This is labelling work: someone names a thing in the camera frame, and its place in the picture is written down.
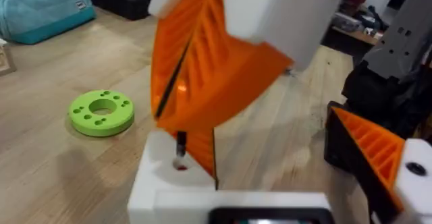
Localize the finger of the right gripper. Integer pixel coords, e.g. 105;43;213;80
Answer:
157;0;348;133
148;0;207;119

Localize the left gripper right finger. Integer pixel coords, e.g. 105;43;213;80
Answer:
324;101;432;224

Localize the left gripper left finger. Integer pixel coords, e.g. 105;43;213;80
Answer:
127;128;219;224

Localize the black screw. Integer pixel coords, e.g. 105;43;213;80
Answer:
175;131;188;159

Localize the green disc with holes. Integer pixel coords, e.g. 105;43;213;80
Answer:
68;89;135;138

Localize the cluttered wooden desk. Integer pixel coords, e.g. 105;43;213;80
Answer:
320;0;387;47

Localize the teal soft zip bag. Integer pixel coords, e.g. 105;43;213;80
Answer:
0;0;97;46

